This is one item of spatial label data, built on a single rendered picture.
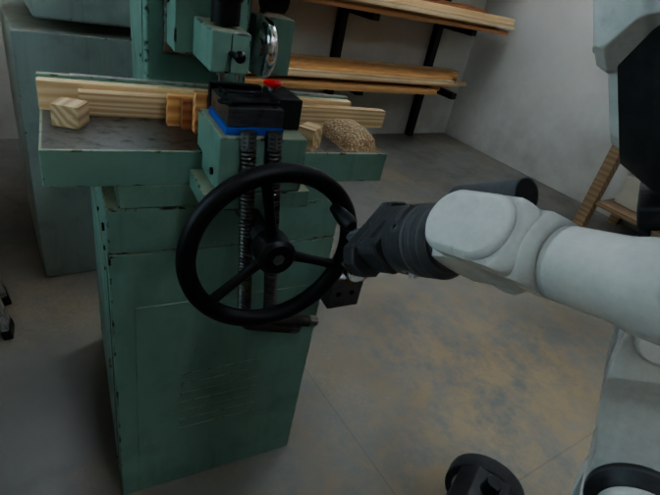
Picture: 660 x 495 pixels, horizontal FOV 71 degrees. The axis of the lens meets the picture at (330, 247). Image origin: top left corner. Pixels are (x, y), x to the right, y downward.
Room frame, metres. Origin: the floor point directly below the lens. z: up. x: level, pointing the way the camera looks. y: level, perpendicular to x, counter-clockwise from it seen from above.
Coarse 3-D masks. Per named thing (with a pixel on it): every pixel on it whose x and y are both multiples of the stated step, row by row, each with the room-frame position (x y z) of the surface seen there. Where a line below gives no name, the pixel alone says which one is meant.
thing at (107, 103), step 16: (80, 96) 0.75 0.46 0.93; (96, 96) 0.77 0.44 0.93; (112, 96) 0.78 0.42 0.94; (128, 96) 0.79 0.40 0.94; (144, 96) 0.81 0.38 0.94; (160, 96) 0.83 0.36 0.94; (96, 112) 0.77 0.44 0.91; (112, 112) 0.78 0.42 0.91; (128, 112) 0.79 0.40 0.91; (144, 112) 0.81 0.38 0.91; (160, 112) 0.82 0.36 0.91; (304, 112) 0.98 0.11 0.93; (320, 112) 1.00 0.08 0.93; (336, 112) 1.02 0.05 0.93; (352, 112) 1.04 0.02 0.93; (368, 112) 1.07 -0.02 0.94; (384, 112) 1.09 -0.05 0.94
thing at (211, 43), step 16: (208, 32) 0.85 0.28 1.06; (224, 32) 0.84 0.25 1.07; (240, 32) 0.86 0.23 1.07; (192, 48) 0.94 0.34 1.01; (208, 48) 0.85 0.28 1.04; (224, 48) 0.84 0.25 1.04; (240, 48) 0.86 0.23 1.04; (208, 64) 0.84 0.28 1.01; (224, 64) 0.84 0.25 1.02; (240, 64) 0.86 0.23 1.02
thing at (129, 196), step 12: (120, 192) 0.65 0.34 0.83; (132, 192) 0.66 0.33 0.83; (144, 192) 0.67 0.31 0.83; (156, 192) 0.68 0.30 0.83; (168, 192) 0.69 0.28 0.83; (180, 192) 0.70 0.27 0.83; (192, 192) 0.71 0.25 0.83; (312, 192) 0.83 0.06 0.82; (120, 204) 0.65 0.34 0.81; (132, 204) 0.66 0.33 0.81; (144, 204) 0.67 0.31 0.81; (156, 204) 0.68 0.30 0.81; (168, 204) 0.69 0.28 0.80; (180, 204) 0.70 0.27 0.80; (192, 204) 0.71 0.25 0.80
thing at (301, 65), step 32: (320, 0) 3.11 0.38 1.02; (352, 0) 3.26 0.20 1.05; (384, 0) 3.39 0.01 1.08; (416, 0) 3.64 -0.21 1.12; (448, 0) 4.41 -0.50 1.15; (320, 64) 3.31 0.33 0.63; (352, 64) 3.59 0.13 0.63; (384, 64) 3.93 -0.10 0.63; (416, 96) 4.41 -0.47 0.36; (448, 96) 4.14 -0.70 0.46
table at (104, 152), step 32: (64, 128) 0.68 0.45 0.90; (96, 128) 0.71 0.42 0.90; (128, 128) 0.74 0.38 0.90; (160, 128) 0.78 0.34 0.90; (64, 160) 0.61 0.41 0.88; (96, 160) 0.63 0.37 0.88; (128, 160) 0.65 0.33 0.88; (160, 160) 0.68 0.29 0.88; (192, 160) 0.71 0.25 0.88; (320, 160) 0.84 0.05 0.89; (352, 160) 0.87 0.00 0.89; (384, 160) 0.91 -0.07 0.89; (256, 192) 0.67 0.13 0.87; (288, 192) 0.70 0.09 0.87
